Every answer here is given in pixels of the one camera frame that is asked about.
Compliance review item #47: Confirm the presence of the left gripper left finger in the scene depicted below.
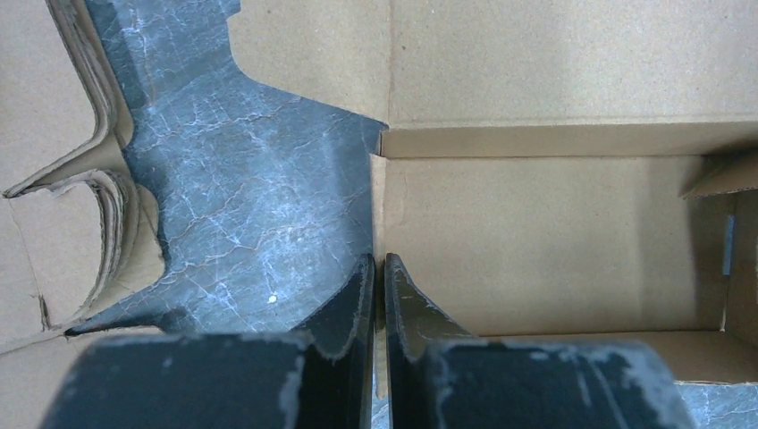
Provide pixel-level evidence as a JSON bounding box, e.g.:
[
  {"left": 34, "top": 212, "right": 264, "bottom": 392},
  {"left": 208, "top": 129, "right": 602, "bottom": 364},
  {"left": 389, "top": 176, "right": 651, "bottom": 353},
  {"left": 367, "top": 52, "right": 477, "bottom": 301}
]
[{"left": 41, "top": 254, "right": 375, "bottom": 428}]

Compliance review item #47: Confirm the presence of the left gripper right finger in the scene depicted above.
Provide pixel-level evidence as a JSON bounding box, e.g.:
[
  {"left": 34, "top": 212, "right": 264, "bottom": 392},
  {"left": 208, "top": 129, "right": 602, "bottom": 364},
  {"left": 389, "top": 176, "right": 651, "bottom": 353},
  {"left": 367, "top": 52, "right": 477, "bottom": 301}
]
[{"left": 383, "top": 253, "right": 694, "bottom": 428}]

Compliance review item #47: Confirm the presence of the cardboard box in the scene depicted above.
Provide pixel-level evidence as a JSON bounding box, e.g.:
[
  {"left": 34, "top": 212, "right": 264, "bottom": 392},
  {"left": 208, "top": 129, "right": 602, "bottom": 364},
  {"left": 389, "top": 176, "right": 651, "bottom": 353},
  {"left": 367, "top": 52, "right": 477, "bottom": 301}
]
[{"left": 227, "top": 1, "right": 757, "bottom": 386}]

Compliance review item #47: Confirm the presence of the stack of flat cardboard blanks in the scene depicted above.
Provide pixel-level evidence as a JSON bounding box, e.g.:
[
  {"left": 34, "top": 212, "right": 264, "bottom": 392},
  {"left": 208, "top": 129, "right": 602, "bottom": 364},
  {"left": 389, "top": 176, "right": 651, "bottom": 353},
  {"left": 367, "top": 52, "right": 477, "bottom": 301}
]
[{"left": 1, "top": 1, "right": 165, "bottom": 428}]

